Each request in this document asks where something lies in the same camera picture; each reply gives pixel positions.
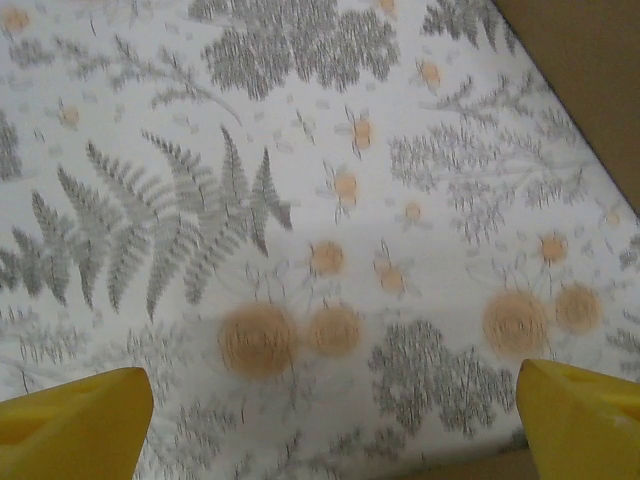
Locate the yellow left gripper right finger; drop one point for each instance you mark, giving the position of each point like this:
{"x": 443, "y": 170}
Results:
{"x": 585, "y": 430}

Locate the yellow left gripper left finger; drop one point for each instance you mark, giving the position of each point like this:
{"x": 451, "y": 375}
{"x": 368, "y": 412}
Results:
{"x": 70, "y": 435}

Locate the long brown cardboard box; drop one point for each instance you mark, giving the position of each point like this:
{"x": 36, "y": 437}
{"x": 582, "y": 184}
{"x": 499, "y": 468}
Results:
{"x": 490, "y": 467}

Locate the tall brown cardboard box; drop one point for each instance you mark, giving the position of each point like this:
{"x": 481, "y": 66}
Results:
{"x": 590, "y": 60}

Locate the floral white tablecloth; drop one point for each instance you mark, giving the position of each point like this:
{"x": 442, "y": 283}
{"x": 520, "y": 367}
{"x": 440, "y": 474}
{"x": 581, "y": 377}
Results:
{"x": 300, "y": 200}

